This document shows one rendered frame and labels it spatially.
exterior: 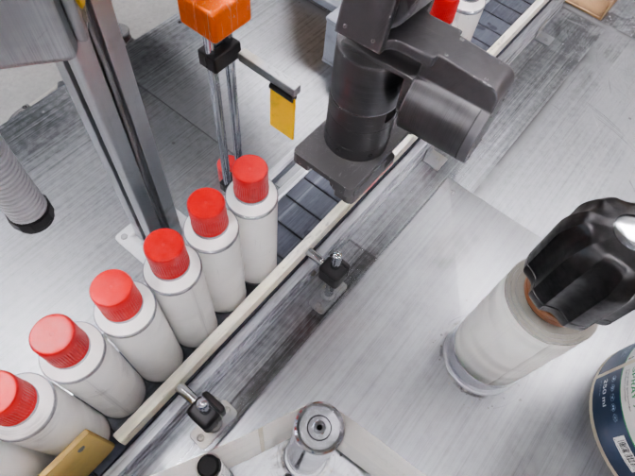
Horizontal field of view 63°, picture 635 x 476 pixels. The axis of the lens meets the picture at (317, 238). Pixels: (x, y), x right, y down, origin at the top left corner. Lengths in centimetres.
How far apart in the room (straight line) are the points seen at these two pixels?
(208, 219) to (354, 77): 17
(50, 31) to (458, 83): 24
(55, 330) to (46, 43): 23
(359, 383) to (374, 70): 36
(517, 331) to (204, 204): 29
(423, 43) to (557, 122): 63
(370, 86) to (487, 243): 39
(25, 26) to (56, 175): 58
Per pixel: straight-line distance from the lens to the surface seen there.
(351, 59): 38
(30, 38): 27
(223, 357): 61
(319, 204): 70
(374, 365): 62
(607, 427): 67
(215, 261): 50
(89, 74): 48
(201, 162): 80
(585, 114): 102
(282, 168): 63
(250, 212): 50
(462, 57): 37
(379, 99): 40
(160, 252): 44
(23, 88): 224
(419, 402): 62
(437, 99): 37
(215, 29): 45
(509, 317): 48
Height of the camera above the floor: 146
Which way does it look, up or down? 61 degrees down
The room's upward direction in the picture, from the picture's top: 9 degrees clockwise
